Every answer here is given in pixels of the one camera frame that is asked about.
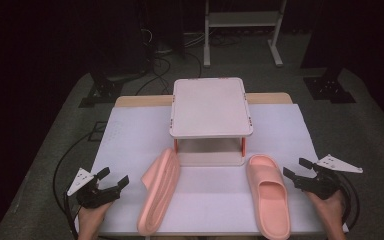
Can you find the black stand base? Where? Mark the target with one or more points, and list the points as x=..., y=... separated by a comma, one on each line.
x=103, y=90
x=328, y=88

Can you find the white metal stand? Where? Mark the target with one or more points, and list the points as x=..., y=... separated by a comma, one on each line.
x=243, y=18

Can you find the wooden table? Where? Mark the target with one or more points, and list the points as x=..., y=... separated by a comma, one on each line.
x=270, y=98

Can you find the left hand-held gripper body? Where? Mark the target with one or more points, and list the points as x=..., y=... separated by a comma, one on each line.
x=93, y=196

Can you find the white two-tier shoe rack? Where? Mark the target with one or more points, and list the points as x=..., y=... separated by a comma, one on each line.
x=210, y=106

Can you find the pink slipper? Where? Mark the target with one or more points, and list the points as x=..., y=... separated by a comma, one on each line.
x=268, y=200
x=161, y=193

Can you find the person's right hand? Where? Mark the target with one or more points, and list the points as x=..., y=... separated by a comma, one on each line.
x=333, y=213

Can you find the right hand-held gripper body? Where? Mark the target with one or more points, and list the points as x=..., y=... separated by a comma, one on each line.
x=323, y=186

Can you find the white table mat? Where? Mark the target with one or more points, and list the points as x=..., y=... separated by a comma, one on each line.
x=213, y=200

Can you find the black square floor frame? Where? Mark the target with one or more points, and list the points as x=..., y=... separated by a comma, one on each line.
x=97, y=131

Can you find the person's left hand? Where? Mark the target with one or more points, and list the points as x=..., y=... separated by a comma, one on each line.
x=91, y=221

